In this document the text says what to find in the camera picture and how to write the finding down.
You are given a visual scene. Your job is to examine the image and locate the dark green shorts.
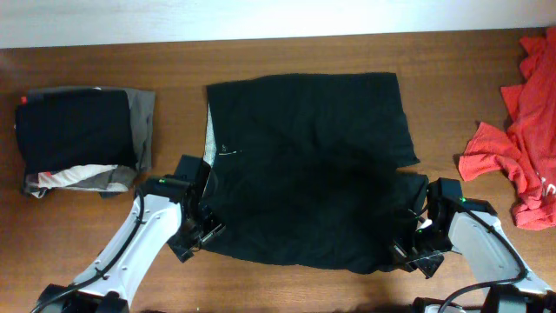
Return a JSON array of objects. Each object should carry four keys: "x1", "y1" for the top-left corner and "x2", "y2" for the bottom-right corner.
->
[{"x1": 206, "y1": 72, "x2": 428, "y2": 274}]

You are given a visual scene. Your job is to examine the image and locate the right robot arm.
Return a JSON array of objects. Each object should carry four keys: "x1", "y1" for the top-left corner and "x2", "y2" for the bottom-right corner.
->
[{"x1": 391, "y1": 178, "x2": 555, "y2": 313}]

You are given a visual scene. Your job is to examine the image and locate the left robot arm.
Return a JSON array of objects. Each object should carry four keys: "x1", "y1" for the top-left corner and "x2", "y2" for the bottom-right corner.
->
[{"x1": 33, "y1": 155, "x2": 225, "y2": 313}]

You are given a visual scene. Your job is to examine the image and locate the folded grey garment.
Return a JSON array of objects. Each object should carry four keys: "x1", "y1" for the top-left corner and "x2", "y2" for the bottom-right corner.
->
[{"x1": 18, "y1": 85, "x2": 157, "y2": 199}]

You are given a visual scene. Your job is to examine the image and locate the red t-shirt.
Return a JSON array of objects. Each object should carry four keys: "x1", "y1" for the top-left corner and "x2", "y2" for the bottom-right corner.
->
[{"x1": 458, "y1": 27, "x2": 555, "y2": 230}]

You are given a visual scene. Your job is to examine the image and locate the folded white red garment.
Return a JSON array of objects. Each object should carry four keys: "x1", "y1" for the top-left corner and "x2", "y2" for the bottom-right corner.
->
[{"x1": 37, "y1": 164, "x2": 117, "y2": 189}]

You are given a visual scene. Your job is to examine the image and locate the folded black garment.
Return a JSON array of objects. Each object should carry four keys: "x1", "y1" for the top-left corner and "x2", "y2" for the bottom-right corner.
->
[{"x1": 15, "y1": 89, "x2": 137, "y2": 174}]

